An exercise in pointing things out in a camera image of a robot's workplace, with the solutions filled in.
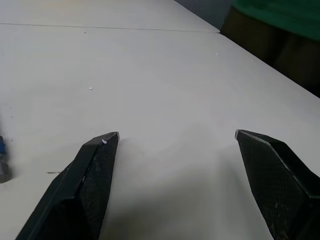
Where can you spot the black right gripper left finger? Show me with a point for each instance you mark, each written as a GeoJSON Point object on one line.
{"type": "Point", "coordinates": [82, 190]}

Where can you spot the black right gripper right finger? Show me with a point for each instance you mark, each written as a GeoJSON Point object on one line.
{"type": "Point", "coordinates": [280, 185]}

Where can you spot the blue grey object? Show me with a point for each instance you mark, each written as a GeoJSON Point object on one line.
{"type": "Point", "coordinates": [2, 160]}

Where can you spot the person in green shirt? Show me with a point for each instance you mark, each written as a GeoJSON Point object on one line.
{"type": "Point", "coordinates": [277, 27]}

